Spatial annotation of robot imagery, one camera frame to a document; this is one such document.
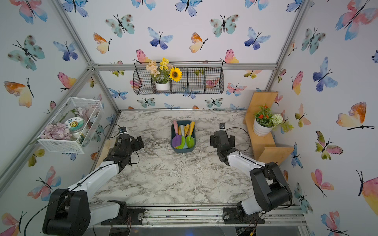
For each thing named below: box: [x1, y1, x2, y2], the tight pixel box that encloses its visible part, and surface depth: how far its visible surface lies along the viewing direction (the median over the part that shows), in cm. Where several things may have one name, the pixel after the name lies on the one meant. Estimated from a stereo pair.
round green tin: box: [64, 116, 85, 134], surface depth 67 cm
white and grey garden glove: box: [94, 138, 116, 170], surface depth 100 cm
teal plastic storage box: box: [170, 119, 196, 153], surface depth 101 cm
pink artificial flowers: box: [40, 122, 73, 141], surface depth 61 cm
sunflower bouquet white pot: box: [145, 58, 183, 91], surface depth 86 cm
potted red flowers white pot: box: [252, 104, 294, 137], surface depth 88 cm
